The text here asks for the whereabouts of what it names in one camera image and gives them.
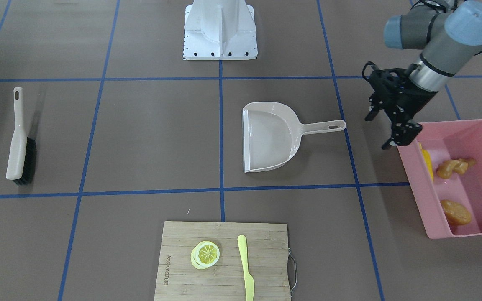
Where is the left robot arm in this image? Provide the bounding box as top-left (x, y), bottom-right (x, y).
top-left (364, 0), bottom-right (482, 149)

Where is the pink plastic bin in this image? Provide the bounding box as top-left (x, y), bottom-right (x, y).
top-left (397, 120), bottom-right (482, 239)

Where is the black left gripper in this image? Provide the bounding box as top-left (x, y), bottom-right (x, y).
top-left (364, 75), bottom-right (438, 149)

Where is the toy ginger root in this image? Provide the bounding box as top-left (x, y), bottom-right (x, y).
top-left (436, 158), bottom-right (477, 179)

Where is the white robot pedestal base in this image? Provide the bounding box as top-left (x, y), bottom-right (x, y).
top-left (182, 0), bottom-right (258, 61)

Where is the yellow toy corn cob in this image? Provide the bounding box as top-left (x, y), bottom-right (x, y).
top-left (418, 143), bottom-right (434, 183)

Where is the beige hand brush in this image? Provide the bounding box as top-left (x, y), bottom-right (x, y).
top-left (6, 87), bottom-right (38, 186)

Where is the wooden cutting board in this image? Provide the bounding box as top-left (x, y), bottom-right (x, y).
top-left (154, 221), bottom-right (291, 301)

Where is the toy potato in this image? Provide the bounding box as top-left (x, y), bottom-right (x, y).
top-left (440, 199), bottom-right (472, 226)

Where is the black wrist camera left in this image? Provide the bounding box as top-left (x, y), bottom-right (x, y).
top-left (361, 61), bottom-right (405, 108)

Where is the yellow toy lemon slice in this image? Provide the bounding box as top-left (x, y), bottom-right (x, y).
top-left (190, 241), bottom-right (220, 269)

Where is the beige plastic dustpan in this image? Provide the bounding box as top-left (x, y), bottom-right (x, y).
top-left (242, 102), bottom-right (346, 173)

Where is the yellow plastic knife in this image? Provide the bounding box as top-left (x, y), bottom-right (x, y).
top-left (237, 235), bottom-right (255, 301)

